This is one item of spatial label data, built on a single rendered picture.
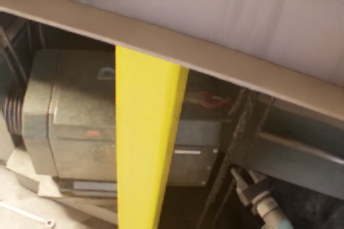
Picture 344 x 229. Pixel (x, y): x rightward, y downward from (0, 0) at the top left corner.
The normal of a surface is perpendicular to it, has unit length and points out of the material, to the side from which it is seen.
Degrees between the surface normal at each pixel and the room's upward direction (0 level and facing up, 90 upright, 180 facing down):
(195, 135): 45
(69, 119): 0
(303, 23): 90
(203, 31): 90
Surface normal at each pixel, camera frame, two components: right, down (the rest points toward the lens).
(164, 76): -0.33, 0.76
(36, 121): 0.07, 0.17
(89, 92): 0.09, -0.58
